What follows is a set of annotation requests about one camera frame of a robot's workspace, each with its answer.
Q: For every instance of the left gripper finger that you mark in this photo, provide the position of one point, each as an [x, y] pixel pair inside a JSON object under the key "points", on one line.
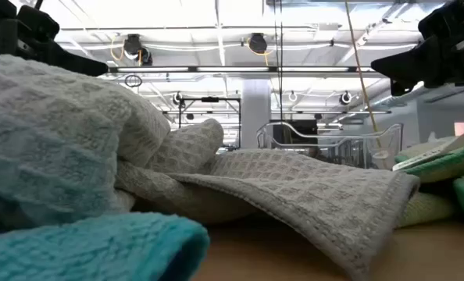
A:
{"points": [[76, 60]]}

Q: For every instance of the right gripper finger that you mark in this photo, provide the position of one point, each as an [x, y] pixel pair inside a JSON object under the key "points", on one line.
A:
{"points": [[399, 87], [407, 64]]}

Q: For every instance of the pale green microfiber towel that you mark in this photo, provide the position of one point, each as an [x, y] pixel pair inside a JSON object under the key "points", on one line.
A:
{"points": [[450, 168]]}

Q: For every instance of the grey waffle microfiber towel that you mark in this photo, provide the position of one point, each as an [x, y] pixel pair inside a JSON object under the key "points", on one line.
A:
{"points": [[294, 187]]}

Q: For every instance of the turquoise blue microfiber towel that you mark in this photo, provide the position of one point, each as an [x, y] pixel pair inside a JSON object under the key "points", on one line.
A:
{"points": [[79, 250]]}

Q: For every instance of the clear plastic bin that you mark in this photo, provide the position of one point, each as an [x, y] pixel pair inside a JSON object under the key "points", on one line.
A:
{"points": [[390, 142]]}

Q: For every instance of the white building column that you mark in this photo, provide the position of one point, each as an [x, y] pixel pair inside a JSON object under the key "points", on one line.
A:
{"points": [[255, 113]]}

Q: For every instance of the long ceiling light bar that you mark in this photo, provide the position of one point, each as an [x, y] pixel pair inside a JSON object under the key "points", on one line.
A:
{"points": [[232, 69]]}

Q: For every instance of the black background rig frame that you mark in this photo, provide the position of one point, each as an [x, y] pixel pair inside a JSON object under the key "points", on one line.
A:
{"points": [[210, 99]]}

